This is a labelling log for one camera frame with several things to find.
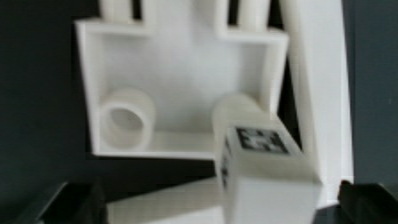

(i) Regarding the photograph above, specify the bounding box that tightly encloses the white chair seat part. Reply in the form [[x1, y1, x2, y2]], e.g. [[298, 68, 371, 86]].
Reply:
[[76, 0, 289, 160]]

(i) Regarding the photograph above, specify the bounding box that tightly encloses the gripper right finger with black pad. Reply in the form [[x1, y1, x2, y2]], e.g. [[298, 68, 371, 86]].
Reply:
[[337, 180, 398, 224]]

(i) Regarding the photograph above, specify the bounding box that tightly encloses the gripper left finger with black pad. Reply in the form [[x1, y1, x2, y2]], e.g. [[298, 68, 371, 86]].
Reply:
[[10, 181, 108, 224]]

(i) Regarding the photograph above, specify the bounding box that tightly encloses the white U-shaped fence wall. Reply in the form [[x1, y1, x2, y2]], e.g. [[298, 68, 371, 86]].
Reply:
[[111, 0, 353, 224]]

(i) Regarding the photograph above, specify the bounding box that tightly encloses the white chair leg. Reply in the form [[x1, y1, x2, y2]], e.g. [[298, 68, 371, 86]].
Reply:
[[212, 94, 323, 224]]

